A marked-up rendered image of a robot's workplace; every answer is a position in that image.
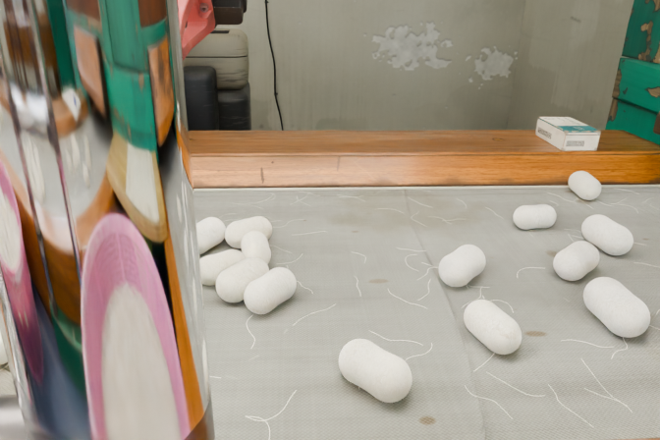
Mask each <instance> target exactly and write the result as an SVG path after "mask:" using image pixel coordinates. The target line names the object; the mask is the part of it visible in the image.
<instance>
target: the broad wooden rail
mask: <svg viewBox="0 0 660 440"><path fill-rule="evenodd" d="M599 131H600V132H601V133H600V138H599V142H598V146H597V150H595V151H563V150H561V149H559V148H557V147H556V146H554V145H552V144H551V143H549V142H547V141H546V140H544V139H542V138H540V137H538V136H536V135H535V132H536V130H460V131H189V134H190V146H191V157H192V178H193V188H194V189H274V188H382V187H491V186H568V185H569V177H570V176H571V174H573V173H574V172H577V171H584V172H587V173H589V174H590V175H591V176H592V177H594V178H595V179H596V180H598V182H599V183H600V185H660V145H659V144H656V143H654V142H652V141H649V140H647V139H644V138H642V137H638V136H636V135H633V134H631V133H629V132H626V131H624V130H599Z"/></svg>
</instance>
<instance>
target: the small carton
mask: <svg viewBox="0 0 660 440"><path fill-rule="evenodd" d="M600 133H601V132H600V131H599V130H596V129H594V128H592V127H590V126H588V125H586V124H584V123H582V122H580V121H577V120H575V119H573V118H571V117H538V120H537V126H536V132H535V135H536V136H538V137H540V138H542V139H544V140H546V141H547V142H549V143H551V144H552V145H554V146H556V147H557V148H559V149H561V150H563V151H595V150H597V146H598V142H599V138H600Z"/></svg>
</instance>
